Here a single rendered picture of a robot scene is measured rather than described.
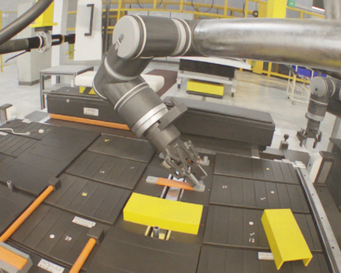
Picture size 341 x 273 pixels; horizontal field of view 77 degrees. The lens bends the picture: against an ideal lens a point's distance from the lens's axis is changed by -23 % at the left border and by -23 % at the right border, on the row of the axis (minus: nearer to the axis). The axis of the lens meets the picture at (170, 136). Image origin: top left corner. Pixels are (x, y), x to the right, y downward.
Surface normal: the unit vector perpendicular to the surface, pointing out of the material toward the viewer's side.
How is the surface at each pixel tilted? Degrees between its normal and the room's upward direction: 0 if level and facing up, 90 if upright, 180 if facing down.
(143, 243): 0
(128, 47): 94
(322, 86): 89
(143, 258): 0
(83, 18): 90
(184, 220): 0
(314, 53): 119
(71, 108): 90
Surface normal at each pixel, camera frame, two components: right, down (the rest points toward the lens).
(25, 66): -0.20, 0.38
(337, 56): -0.65, 0.65
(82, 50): 0.23, 0.41
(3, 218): 0.08, -0.91
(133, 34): -0.66, 0.23
